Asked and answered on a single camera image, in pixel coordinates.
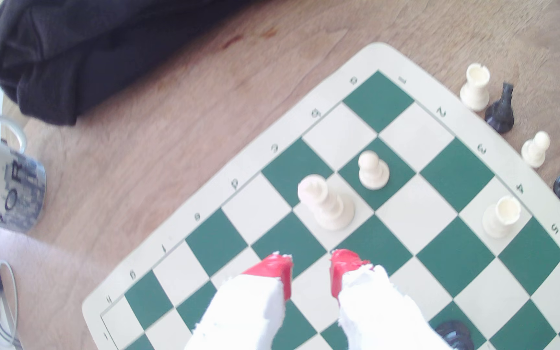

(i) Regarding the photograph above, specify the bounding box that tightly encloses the green white chess board mat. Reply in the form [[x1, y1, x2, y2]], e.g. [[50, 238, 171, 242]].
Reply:
[[82, 42, 560, 350]]

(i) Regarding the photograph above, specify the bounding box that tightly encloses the dark navy cloth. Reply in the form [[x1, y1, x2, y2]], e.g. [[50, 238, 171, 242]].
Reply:
[[0, 0, 261, 126]]

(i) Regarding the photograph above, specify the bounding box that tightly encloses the white chess rook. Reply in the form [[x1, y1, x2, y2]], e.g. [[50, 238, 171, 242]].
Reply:
[[459, 63, 491, 112], [482, 195, 522, 239]]

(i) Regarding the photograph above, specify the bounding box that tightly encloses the white mug with skyline print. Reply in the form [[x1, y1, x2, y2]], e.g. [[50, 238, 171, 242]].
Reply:
[[0, 115, 47, 233]]

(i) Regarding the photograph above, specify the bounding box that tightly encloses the black chess queen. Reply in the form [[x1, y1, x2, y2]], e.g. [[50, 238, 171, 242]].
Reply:
[[435, 320, 475, 350]]

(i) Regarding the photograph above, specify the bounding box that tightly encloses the white chess king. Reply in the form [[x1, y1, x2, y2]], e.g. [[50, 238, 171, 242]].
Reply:
[[297, 174, 356, 231]]

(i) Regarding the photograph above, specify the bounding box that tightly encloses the white chess pawn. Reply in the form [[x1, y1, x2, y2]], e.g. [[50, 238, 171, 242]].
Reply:
[[358, 150, 391, 191], [521, 131, 551, 169]]

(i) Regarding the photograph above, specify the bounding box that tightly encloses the black chess bishop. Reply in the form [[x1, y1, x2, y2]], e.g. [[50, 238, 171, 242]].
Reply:
[[484, 82, 515, 134]]

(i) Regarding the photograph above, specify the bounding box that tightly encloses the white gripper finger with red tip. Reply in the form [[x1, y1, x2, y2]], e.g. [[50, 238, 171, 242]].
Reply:
[[184, 252, 294, 350], [330, 249, 450, 350]]

